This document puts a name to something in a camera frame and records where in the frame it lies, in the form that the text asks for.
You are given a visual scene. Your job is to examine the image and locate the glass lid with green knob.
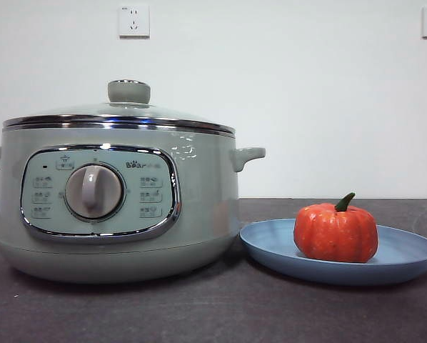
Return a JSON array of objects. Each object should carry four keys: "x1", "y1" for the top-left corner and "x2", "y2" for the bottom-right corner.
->
[{"x1": 2, "y1": 79, "x2": 235, "y2": 135}]

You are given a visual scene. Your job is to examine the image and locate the pale green electric steamer pot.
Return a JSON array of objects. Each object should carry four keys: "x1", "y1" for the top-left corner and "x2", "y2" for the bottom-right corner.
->
[{"x1": 0, "y1": 123, "x2": 266, "y2": 285}]

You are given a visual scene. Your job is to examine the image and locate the grey steamer control dial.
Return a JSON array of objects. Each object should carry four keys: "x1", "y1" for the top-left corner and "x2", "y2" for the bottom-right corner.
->
[{"x1": 64, "y1": 163, "x2": 125, "y2": 220}]

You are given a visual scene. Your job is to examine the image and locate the small orange pumpkin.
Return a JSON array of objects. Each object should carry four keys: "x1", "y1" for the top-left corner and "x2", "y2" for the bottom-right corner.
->
[{"x1": 293, "y1": 192, "x2": 379, "y2": 264}]

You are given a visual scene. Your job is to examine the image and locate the blue plate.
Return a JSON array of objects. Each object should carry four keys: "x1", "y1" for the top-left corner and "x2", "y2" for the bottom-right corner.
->
[{"x1": 239, "y1": 218, "x2": 427, "y2": 286}]

